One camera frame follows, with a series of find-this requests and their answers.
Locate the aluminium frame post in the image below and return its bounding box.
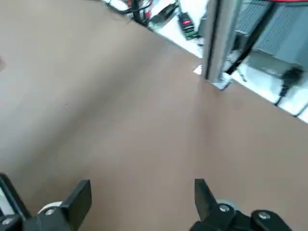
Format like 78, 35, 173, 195
201, 0, 244, 91

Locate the black adapter with red label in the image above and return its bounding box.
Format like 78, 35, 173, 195
177, 11, 201, 41

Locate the thick black cable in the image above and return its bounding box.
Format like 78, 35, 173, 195
223, 0, 277, 75

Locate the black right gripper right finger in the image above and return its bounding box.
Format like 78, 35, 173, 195
191, 178, 293, 231

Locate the black power plug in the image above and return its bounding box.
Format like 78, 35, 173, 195
274, 66, 304, 106

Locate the white paper tag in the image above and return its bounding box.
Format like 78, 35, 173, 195
193, 64, 205, 76

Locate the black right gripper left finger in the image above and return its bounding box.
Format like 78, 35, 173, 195
0, 179, 92, 231

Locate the ribbed power supply box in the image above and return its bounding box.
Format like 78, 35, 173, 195
234, 0, 308, 58

